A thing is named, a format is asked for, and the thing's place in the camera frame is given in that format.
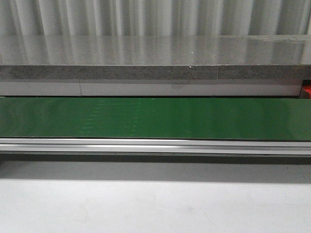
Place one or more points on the green conveyor belt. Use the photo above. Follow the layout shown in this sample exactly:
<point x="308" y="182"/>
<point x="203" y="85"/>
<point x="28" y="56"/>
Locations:
<point x="281" y="119"/>

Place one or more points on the red object at right edge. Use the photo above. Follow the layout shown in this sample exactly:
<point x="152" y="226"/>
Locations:
<point x="306" y="92"/>

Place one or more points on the grey pleated curtain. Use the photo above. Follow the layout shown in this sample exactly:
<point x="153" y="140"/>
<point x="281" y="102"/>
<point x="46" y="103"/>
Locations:
<point x="155" y="17"/>

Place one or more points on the aluminium conveyor side rail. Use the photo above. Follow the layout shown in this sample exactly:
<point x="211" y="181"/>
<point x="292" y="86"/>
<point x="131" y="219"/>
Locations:
<point x="282" y="148"/>

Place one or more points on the grey stone counter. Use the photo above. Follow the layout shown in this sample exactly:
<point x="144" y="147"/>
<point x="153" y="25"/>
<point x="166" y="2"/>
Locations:
<point x="212" y="66"/>

